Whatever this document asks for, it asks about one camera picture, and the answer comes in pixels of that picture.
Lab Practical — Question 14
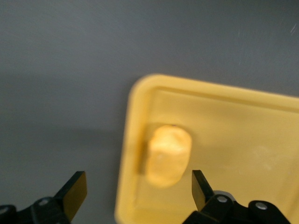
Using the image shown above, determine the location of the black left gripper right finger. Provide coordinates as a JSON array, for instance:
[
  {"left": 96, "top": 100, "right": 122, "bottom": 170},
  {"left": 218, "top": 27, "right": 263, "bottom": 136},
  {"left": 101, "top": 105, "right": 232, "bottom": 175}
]
[{"left": 184, "top": 169, "right": 235, "bottom": 224}]

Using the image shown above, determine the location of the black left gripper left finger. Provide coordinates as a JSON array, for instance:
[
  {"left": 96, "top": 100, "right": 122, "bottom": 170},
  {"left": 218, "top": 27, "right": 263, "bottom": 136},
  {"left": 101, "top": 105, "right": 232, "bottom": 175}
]
[{"left": 29, "top": 170, "right": 88, "bottom": 224}]

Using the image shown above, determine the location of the yellow-brown potato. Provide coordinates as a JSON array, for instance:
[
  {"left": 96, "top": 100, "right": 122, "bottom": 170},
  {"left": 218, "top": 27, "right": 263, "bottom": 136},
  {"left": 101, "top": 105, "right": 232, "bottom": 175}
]
[{"left": 145, "top": 124, "right": 193, "bottom": 188}]

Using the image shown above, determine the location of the yellow rectangular plastic tray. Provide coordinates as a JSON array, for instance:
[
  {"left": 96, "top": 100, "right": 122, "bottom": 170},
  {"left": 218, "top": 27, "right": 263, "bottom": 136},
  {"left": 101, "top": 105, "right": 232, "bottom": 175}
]
[{"left": 114, "top": 74, "right": 299, "bottom": 224}]

